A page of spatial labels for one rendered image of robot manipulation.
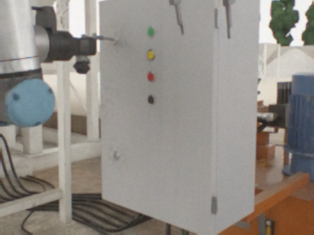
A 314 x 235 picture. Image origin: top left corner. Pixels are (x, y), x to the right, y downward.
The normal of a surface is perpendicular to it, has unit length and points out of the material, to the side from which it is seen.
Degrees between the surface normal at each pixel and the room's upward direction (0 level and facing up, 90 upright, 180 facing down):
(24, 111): 94
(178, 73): 90
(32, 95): 95
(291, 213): 90
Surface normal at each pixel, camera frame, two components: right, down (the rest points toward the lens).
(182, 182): -0.67, 0.09
